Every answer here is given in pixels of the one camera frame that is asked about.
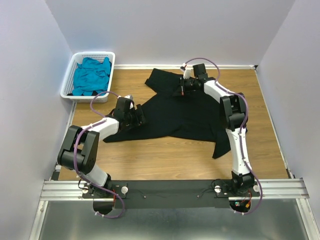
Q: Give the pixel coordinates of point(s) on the white plastic basket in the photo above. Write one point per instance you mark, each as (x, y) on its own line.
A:
(67, 83)

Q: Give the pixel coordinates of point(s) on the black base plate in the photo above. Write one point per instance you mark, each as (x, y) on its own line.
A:
(172, 194)

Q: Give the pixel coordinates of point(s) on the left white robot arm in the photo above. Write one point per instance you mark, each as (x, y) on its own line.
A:
(80, 145)

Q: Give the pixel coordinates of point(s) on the aluminium rail frame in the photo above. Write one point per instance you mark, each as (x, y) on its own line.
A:
(284, 213)

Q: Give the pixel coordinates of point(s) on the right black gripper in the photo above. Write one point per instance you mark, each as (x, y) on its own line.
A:
(182, 91)

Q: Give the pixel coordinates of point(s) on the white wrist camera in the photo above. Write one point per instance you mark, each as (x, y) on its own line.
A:
(186, 71)
(129, 97)

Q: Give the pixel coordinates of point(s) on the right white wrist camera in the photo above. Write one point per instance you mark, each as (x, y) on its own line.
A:
(186, 71)

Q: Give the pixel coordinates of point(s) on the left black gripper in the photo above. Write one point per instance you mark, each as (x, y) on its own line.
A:
(139, 119)

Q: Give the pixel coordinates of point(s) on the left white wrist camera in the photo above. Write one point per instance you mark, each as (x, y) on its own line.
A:
(129, 97)

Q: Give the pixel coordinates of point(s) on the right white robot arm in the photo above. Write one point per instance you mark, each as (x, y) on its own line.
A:
(233, 114)

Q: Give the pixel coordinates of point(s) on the black t shirt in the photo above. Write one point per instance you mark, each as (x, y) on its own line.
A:
(194, 116)

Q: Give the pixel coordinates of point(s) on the blue t shirt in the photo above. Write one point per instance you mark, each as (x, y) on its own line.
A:
(91, 77)

